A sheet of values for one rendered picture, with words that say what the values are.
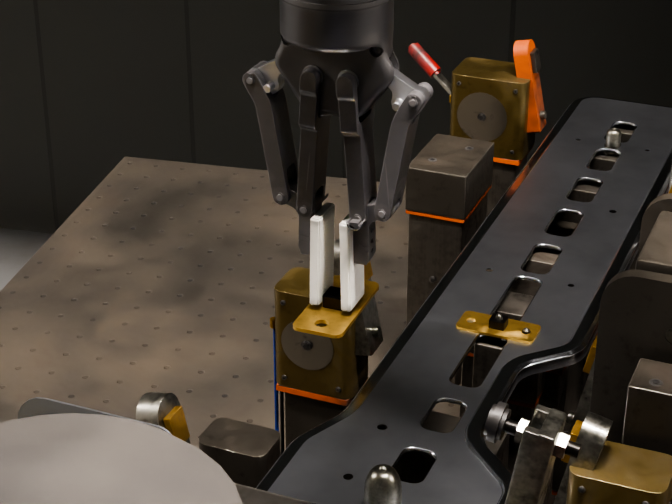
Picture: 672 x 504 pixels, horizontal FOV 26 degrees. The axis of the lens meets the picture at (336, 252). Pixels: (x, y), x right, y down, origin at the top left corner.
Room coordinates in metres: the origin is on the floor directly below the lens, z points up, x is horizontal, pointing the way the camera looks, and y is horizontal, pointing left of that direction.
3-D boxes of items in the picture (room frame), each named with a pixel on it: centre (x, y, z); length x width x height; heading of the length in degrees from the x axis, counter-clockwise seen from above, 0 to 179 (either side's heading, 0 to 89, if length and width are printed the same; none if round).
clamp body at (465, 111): (1.94, -0.21, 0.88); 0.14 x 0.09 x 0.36; 68
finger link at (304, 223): (0.93, 0.03, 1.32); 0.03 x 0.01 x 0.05; 69
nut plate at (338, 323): (0.92, 0.00, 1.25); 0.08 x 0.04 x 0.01; 159
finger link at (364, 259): (0.91, -0.03, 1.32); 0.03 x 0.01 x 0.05; 69
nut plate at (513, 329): (1.32, -0.17, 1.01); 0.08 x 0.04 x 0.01; 67
